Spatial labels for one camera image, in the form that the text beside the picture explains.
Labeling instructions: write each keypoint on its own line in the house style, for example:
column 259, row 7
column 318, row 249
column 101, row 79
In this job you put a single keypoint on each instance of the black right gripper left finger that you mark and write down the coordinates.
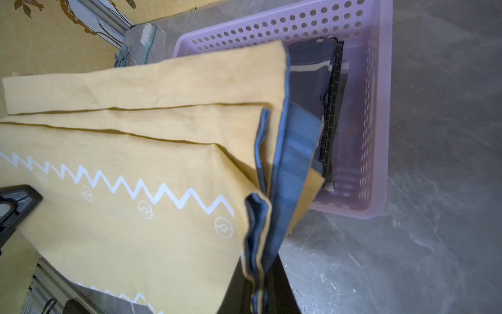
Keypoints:
column 237, row 299

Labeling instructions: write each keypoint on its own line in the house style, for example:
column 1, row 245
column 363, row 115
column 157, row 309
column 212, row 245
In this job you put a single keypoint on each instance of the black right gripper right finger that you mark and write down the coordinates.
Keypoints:
column 281, row 299

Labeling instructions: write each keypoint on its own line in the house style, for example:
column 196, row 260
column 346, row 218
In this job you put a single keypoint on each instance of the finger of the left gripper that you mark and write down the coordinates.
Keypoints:
column 17, row 202

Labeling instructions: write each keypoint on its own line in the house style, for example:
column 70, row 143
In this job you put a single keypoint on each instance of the tan zigzag pillowcase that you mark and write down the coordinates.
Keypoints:
column 157, row 179

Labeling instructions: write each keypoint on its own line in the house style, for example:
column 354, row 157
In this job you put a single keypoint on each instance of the black white grid pillowcase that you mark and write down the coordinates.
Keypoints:
column 330, row 100

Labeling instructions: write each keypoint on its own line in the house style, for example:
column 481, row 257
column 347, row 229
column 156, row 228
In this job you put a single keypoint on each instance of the navy blue striped pillowcase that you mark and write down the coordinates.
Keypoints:
column 311, row 65

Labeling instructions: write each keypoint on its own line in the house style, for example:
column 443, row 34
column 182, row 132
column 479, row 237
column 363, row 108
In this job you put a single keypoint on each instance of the purple perforated plastic basket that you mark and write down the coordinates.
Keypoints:
column 361, row 149

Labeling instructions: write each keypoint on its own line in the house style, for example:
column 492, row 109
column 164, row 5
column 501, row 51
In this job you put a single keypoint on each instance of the blue yellow garden fork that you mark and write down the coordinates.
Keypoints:
column 121, row 59

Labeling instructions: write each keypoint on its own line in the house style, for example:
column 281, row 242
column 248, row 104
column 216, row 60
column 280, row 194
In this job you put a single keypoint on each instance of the light blue brush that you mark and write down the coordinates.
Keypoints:
column 146, row 40

